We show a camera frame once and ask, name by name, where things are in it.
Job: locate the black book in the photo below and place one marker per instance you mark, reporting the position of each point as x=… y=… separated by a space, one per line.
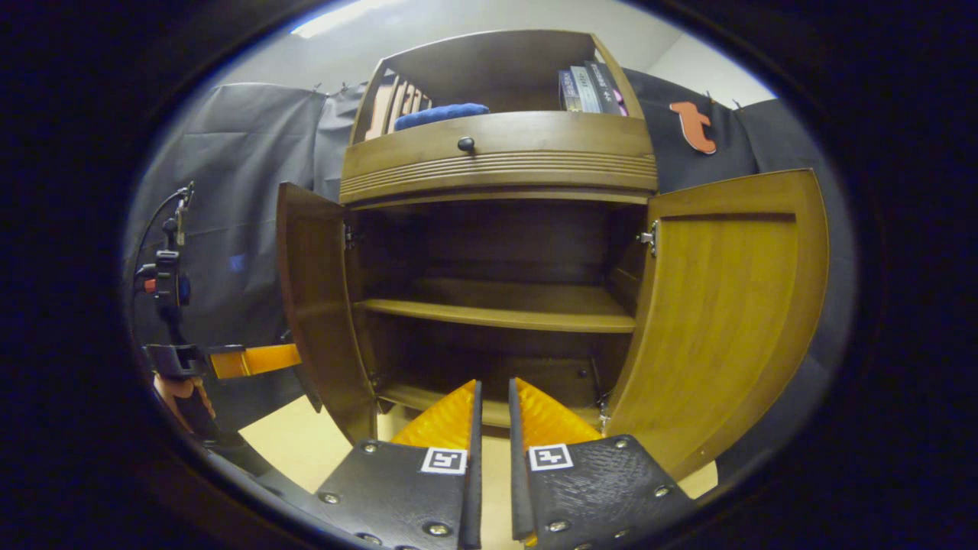
x=605 y=88

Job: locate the metal door hinge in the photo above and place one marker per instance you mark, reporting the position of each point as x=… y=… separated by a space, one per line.
x=649 y=238
x=350 y=237

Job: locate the grey-blue book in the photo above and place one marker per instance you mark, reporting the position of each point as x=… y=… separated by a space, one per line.
x=584 y=90

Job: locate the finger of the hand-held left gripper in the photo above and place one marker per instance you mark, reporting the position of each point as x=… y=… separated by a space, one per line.
x=252 y=360

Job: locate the wooden inner shelf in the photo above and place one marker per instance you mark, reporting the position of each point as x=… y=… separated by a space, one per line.
x=497 y=309

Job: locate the blue folded towel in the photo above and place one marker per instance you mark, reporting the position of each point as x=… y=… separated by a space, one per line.
x=442 y=116

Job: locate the wooden shoe cabinet door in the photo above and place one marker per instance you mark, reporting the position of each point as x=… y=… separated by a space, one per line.
x=317 y=290
x=726 y=321

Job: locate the black drawer knob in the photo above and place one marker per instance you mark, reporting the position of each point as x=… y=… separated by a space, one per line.
x=466 y=144

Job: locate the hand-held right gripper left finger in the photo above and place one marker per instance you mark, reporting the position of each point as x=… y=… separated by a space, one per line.
x=474 y=496

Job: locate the wooden double-door shoe cabinet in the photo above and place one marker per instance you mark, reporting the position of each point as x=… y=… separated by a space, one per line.
x=497 y=61

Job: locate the wooden cabinet drawer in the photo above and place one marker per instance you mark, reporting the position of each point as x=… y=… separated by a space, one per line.
x=550 y=145

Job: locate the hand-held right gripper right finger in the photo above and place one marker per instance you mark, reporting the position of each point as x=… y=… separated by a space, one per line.
x=519 y=496

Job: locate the black backdrop cloth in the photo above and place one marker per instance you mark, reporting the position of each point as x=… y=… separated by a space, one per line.
x=252 y=153

